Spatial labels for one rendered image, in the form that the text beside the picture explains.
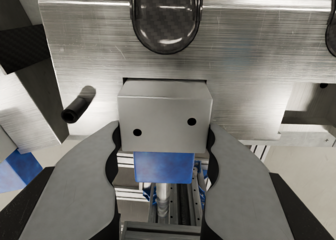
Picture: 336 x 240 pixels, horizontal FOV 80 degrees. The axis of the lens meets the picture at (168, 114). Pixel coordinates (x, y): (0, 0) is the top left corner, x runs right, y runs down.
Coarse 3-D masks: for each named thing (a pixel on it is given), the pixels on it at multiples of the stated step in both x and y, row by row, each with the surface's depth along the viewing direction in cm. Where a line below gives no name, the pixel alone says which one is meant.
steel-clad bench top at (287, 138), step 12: (24, 0) 19; (36, 0) 19; (36, 12) 19; (288, 132) 25; (300, 132) 25; (312, 132) 25; (324, 132) 25; (252, 144) 26; (264, 144) 26; (276, 144) 26; (288, 144) 26; (300, 144) 26; (312, 144) 26; (324, 144) 26
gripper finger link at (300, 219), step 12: (276, 180) 8; (276, 192) 7; (288, 192) 7; (288, 204) 7; (300, 204) 7; (288, 216) 7; (300, 216) 7; (312, 216) 7; (300, 228) 6; (312, 228) 6; (324, 228) 6
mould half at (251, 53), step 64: (64, 0) 11; (128, 0) 11; (256, 0) 11; (320, 0) 11; (64, 64) 12; (128, 64) 12; (192, 64) 12; (256, 64) 12; (320, 64) 12; (256, 128) 14
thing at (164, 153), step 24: (120, 96) 10; (144, 96) 10; (168, 96) 10; (192, 96) 11; (120, 120) 11; (144, 120) 11; (168, 120) 11; (192, 120) 12; (144, 144) 12; (168, 144) 12; (192, 144) 12; (144, 168) 14; (168, 168) 14; (192, 168) 14; (168, 192) 17
